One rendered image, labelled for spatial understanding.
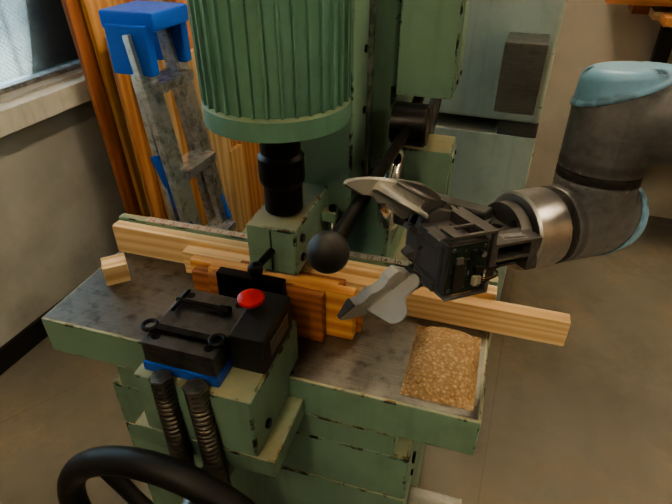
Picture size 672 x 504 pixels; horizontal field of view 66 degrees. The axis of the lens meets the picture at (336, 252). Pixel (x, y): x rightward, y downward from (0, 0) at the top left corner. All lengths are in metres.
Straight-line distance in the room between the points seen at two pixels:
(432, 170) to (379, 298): 0.29
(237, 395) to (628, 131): 0.48
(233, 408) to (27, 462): 1.37
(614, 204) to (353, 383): 0.36
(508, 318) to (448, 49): 0.36
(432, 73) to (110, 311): 0.56
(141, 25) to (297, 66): 0.93
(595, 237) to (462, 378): 0.22
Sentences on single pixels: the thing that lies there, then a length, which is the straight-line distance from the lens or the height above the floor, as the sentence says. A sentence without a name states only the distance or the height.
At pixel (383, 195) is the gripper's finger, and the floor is 1.15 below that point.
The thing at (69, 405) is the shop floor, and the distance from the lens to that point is 2.00.
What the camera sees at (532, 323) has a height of 0.93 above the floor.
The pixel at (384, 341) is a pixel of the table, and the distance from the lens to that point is 0.70.
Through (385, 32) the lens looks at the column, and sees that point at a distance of 0.78.
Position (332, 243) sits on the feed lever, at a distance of 0.40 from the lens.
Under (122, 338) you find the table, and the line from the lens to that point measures 0.76.
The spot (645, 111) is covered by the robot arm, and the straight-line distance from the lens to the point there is 0.62.
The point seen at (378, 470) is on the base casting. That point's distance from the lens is 0.74.
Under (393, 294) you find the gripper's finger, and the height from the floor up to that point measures 1.04.
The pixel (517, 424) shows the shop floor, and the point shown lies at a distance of 1.84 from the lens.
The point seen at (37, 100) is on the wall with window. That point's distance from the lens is 2.02.
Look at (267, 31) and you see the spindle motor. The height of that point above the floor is 1.28.
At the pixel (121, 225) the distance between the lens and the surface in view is 0.90.
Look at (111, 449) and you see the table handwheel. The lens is 0.57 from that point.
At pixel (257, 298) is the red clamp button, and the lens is 0.57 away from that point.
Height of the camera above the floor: 1.38
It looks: 34 degrees down
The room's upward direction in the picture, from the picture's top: straight up
